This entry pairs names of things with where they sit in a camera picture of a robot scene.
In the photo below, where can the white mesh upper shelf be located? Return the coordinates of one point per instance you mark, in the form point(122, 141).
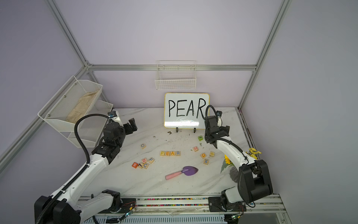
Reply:
point(58, 108)

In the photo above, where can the white wire wall basket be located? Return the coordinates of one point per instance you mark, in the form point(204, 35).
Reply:
point(176, 75)

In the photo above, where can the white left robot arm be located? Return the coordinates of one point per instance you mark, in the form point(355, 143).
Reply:
point(62, 206)

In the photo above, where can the yellow flower bouquet vase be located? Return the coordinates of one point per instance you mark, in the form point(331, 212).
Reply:
point(234, 173)

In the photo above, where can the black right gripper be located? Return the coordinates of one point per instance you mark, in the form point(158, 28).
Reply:
point(221, 129)

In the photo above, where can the beige cloth in shelf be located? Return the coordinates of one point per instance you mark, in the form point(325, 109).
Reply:
point(81, 107)

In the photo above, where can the wooden block letter F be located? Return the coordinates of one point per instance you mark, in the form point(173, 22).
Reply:
point(151, 160)

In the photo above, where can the sunflower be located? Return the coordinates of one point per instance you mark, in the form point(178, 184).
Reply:
point(226, 163)

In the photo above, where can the white mesh shelf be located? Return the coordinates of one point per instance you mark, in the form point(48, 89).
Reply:
point(58, 108)
point(90, 129)

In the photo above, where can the wooden block letter Q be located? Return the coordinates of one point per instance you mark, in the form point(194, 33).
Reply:
point(203, 155)

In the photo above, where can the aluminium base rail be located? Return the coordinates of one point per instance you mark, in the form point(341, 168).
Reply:
point(195, 210)

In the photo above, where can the purple pink toy trowel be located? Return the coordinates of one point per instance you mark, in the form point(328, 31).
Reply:
point(187, 170)

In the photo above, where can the whiteboard with yellow frame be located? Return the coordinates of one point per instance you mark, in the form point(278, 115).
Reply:
point(185, 110)

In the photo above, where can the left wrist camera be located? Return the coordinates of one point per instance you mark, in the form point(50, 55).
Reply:
point(114, 116)

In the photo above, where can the white mesh lower shelf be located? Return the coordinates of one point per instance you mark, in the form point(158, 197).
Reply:
point(90, 129)

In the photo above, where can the red letter block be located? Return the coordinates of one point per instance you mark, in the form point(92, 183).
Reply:
point(135, 165)

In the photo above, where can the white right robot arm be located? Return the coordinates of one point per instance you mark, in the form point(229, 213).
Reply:
point(254, 180)

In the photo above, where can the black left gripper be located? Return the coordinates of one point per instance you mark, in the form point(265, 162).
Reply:
point(127, 127)

